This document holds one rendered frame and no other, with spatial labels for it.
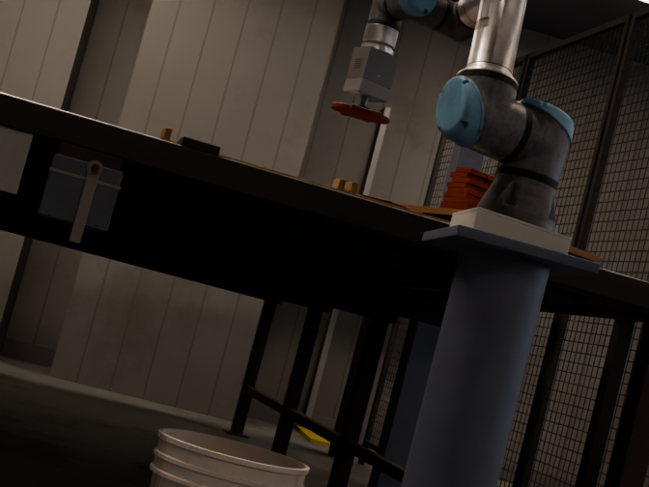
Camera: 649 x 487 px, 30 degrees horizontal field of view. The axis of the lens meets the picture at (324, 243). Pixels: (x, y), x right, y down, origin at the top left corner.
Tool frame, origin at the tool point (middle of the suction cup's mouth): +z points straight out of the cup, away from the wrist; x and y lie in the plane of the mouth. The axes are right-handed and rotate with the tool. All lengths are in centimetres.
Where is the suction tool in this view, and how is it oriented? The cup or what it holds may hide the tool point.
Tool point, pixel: (359, 116)
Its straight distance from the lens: 274.2
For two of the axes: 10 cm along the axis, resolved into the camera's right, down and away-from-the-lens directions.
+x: 5.7, 0.8, -8.1
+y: -7.8, -2.5, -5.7
